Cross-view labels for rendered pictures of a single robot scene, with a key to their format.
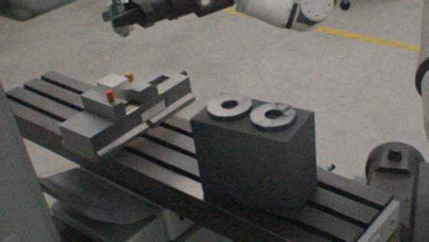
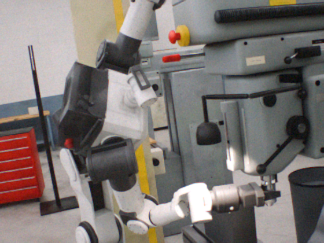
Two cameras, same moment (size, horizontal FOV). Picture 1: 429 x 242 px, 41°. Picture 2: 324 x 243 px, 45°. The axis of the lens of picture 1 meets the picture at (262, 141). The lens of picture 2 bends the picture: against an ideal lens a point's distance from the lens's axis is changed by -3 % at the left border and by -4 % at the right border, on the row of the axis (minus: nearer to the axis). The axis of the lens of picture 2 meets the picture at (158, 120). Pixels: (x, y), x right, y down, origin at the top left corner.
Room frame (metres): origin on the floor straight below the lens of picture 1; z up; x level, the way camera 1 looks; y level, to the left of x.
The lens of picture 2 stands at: (2.44, 0.67, 1.70)
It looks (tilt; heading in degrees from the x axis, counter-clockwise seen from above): 9 degrees down; 212
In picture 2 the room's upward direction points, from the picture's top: 8 degrees counter-clockwise
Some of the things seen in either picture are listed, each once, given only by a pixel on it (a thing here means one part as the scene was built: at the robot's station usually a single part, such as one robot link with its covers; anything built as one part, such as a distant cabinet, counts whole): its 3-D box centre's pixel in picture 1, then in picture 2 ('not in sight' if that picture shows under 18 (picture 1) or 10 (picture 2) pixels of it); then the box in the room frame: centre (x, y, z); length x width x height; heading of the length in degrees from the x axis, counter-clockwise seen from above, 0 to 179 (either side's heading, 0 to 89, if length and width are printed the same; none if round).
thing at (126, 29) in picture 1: (120, 17); (268, 192); (1.23, 0.28, 1.23); 0.05 x 0.05 x 0.06
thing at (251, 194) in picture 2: (157, 5); (241, 197); (1.28, 0.21, 1.23); 0.13 x 0.12 x 0.10; 33
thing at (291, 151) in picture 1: (255, 151); (228, 217); (0.97, 0.02, 1.01); 0.22 x 0.12 x 0.20; 57
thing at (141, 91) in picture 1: (132, 87); not in sight; (1.33, 0.32, 1.00); 0.12 x 0.06 x 0.04; 50
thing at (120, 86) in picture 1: (115, 90); not in sight; (1.29, 0.35, 1.02); 0.06 x 0.05 x 0.06; 50
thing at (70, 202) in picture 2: not in sight; (43, 128); (-1.02, -3.26, 1.05); 0.50 x 0.50 x 2.11; 49
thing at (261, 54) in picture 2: not in sight; (267, 52); (1.20, 0.31, 1.68); 0.34 x 0.24 x 0.10; 139
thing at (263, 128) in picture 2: not in sight; (264, 121); (1.23, 0.29, 1.47); 0.21 x 0.19 x 0.32; 49
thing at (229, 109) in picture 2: not in sight; (232, 135); (1.31, 0.21, 1.44); 0.04 x 0.04 x 0.21; 49
